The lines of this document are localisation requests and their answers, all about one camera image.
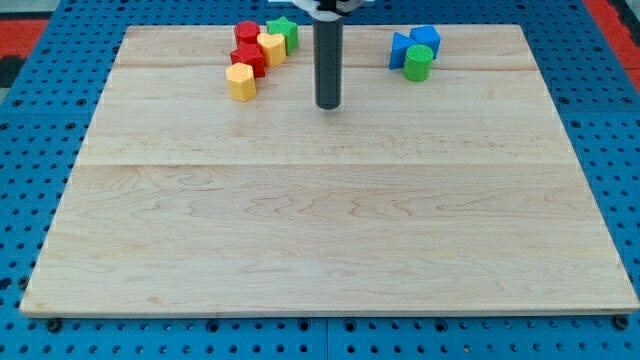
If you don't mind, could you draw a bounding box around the green star block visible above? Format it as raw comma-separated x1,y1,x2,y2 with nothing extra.
266,16,299,56

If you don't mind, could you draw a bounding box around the blue perforated base mat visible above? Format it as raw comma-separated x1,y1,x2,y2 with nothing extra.
1,1,639,359

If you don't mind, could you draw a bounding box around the blue triangle block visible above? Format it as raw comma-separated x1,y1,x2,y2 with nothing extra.
389,32,417,70

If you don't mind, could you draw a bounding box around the yellow hexagon block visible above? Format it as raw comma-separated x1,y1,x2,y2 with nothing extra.
225,62,257,101

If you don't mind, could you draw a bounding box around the green cylinder block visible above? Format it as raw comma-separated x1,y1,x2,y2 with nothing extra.
403,44,434,82

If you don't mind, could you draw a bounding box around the red cylinder block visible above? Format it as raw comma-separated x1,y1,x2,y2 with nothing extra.
234,20,261,46

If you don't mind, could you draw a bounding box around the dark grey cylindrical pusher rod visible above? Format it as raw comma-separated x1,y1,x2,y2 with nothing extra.
313,19,343,110

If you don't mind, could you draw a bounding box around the red pentagon block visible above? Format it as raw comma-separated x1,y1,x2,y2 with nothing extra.
230,43,266,78

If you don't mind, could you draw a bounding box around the yellow heart block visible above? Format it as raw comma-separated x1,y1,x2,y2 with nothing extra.
257,33,287,67

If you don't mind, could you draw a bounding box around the blue cube block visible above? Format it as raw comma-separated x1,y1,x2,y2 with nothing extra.
410,25,441,59

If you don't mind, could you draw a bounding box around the light wooden board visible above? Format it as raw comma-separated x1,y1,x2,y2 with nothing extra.
20,25,639,318

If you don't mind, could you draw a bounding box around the white rod mount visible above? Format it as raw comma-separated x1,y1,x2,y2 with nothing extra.
267,0,375,20

